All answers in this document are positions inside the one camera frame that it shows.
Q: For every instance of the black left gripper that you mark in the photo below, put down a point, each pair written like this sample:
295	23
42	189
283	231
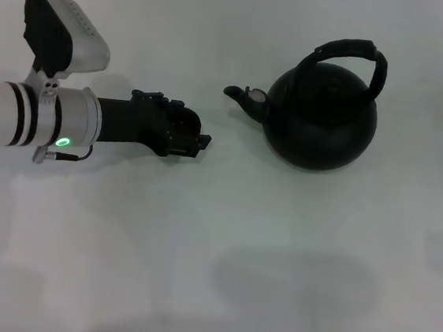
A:
131	122

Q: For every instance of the small dark teacup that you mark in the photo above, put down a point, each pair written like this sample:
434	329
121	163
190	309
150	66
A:
190	120

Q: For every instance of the black round teapot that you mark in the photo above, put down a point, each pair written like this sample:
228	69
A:
321	125

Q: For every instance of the silver camera mount bracket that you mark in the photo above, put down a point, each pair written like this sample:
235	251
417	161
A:
49	90

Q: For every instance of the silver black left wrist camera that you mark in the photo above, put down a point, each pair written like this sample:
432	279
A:
61	34

